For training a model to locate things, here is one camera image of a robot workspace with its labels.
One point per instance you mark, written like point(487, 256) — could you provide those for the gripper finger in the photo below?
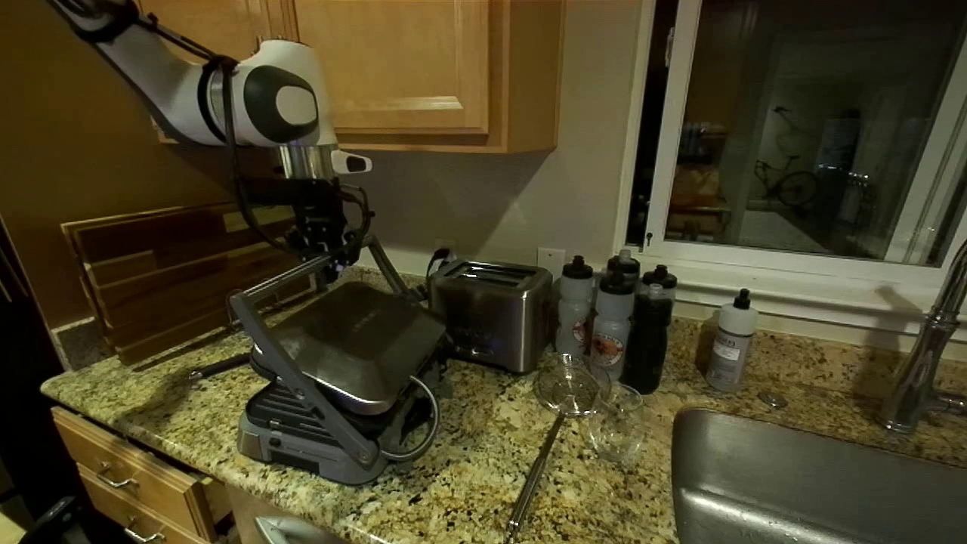
point(338, 253)
point(304, 243)

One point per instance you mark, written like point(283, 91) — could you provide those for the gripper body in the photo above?
point(321, 204)

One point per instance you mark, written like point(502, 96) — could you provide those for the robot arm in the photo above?
point(181, 91)

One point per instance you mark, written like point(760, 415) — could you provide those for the sandwich maker lid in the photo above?
point(355, 340)

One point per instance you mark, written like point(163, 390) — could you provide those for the grey sandwich maker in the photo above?
point(340, 393)

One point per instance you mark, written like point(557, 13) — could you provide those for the stack of wooden cutting boards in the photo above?
point(166, 279)

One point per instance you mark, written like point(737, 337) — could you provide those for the black utensil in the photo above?
point(219, 366)

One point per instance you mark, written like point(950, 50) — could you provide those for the stainless steel toaster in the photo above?
point(491, 317)

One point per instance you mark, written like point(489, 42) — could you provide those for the clear bottle with black cap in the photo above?
point(574, 310)

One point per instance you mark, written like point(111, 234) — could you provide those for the metal mesh strainer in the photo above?
point(566, 389)

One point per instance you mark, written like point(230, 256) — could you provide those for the wooden drawer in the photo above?
point(128, 457)
point(113, 514)

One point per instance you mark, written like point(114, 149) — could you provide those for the clear bottle with orange print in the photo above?
point(612, 332)

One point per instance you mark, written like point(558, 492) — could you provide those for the sports bottle with black cap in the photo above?
point(624, 263)
point(662, 276)

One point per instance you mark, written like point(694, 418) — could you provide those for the clear drinking glass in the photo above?
point(616, 423)

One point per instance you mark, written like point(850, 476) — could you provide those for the small white bottle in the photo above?
point(731, 347)

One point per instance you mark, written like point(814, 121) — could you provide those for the round metal sink cap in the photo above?
point(773, 400)

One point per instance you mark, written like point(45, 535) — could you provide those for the window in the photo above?
point(801, 136)

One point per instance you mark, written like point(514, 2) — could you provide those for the stainless steel sink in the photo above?
point(793, 483)

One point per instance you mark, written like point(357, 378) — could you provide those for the metal tap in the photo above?
point(922, 363)

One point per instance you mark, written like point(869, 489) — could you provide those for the wall cabinet door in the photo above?
point(393, 68)

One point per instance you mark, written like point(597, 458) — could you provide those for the wooden wall cabinet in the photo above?
point(423, 75)

